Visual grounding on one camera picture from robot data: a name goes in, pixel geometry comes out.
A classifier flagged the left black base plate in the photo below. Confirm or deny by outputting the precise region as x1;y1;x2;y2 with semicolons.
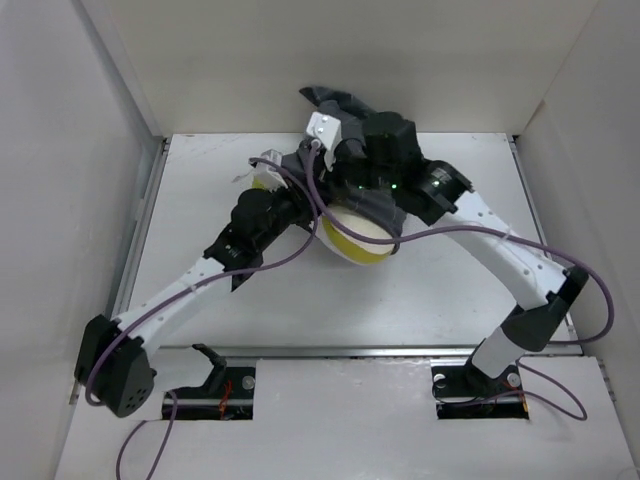
175;366;256;421

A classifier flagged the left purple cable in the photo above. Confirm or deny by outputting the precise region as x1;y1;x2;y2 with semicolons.
84;157;321;480

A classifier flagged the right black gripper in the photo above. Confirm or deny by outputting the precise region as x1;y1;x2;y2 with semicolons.
301;140;397;205

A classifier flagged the dark grey checked pillowcase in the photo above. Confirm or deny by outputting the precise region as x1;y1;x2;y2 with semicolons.
281;85;407;237

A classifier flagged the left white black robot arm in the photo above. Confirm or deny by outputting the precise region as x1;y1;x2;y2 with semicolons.
74;186;317;418

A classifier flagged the cream yellow-edged pillow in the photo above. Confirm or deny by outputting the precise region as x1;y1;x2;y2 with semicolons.
315;189;407;265

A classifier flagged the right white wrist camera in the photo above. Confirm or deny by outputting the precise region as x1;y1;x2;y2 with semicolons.
305;112;342;171

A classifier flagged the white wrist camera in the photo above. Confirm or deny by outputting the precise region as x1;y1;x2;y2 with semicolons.
305;112;342;171
249;149;288;192

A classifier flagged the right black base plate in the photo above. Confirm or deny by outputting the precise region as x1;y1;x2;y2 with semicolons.
431;365;529;420

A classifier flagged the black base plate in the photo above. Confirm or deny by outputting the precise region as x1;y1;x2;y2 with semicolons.
175;366;256;421
431;365;529;420

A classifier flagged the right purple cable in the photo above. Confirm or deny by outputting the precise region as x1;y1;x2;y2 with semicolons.
304;142;615;420

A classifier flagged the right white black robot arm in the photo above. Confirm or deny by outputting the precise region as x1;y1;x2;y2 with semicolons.
327;112;588;394

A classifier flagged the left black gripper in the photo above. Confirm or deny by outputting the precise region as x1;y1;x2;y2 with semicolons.
255;174;328;251

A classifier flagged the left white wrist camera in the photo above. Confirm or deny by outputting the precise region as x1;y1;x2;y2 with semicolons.
249;149;288;192

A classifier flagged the aluminium front rail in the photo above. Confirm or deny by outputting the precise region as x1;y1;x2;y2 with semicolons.
119;342;584;359

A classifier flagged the purple cable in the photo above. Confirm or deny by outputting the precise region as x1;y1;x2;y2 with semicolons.
304;142;615;420
84;157;321;480

